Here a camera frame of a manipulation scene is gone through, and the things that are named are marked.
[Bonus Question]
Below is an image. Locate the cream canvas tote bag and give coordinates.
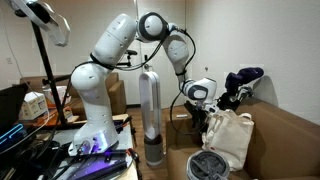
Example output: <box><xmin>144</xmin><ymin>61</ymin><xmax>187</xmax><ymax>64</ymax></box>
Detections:
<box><xmin>202</xmin><ymin>109</ymin><xmax>254</xmax><ymax>171</ymax></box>

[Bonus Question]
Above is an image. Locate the black golf bag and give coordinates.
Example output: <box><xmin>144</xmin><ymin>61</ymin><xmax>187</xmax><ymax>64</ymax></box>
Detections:
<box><xmin>217</xmin><ymin>86</ymin><xmax>254</xmax><ymax>111</ymax></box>

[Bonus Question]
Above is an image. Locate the black laptop screen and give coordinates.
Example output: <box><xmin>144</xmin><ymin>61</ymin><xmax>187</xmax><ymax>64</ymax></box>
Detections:
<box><xmin>0</xmin><ymin>83</ymin><xmax>28</xmax><ymax>133</ymax></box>

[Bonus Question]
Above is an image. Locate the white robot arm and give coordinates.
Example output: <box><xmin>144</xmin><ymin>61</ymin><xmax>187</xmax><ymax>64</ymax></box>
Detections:
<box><xmin>68</xmin><ymin>12</ymin><xmax>218</xmax><ymax>156</ymax></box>

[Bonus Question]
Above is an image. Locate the white cardboard box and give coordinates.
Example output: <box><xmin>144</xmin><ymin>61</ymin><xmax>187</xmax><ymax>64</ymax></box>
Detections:
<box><xmin>19</xmin><ymin>91</ymin><xmax>48</xmax><ymax>120</ymax></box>

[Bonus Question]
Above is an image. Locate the brown leather armchair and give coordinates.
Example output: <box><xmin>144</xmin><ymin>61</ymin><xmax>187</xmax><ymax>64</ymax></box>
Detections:
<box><xmin>166</xmin><ymin>99</ymin><xmax>320</xmax><ymax>180</ymax></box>

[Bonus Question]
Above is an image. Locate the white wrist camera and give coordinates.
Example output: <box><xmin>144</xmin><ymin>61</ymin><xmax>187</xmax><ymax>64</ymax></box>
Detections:
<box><xmin>204</xmin><ymin>104</ymin><xmax>219</xmax><ymax>114</ymax></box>

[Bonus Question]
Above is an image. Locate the white bladeless tower fan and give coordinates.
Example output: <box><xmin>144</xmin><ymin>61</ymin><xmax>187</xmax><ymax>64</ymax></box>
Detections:
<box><xmin>139</xmin><ymin>71</ymin><xmax>163</xmax><ymax>166</ymax></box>

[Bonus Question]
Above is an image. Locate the navy golf club headcover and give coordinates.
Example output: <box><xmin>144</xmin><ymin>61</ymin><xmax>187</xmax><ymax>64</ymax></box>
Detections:
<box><xmin>225</xmin><ymin>67</ymin><xmax>264</xmax><ymax>91</ymax></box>

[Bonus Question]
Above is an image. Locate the silver remote control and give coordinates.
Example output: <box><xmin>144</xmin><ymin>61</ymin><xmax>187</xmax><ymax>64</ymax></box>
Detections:
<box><xmin>176</xmin><ymin>114</ymin><xmax>188</xmax><ymax>118</ymax></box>

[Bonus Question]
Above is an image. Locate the white grey bicycle helmet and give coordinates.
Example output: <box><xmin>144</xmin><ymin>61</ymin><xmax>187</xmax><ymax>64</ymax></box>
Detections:
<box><xmin>186</xmin><ymin>150</ymin><xmax>230</xmax><ymax>180</ymax></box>

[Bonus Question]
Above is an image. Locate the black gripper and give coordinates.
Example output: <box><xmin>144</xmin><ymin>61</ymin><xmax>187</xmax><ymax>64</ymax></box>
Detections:
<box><xmin>184</xmin><ymin>101</ymin><xmax>208</xmax><ymax>131</ymax></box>

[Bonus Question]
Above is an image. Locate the black camera stand pole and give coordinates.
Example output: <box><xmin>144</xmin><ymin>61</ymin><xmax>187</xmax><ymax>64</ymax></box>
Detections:
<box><xmin>31</xmin><ymin>22</ymin><xmax>67</xmax><ymax>124</ymax></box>

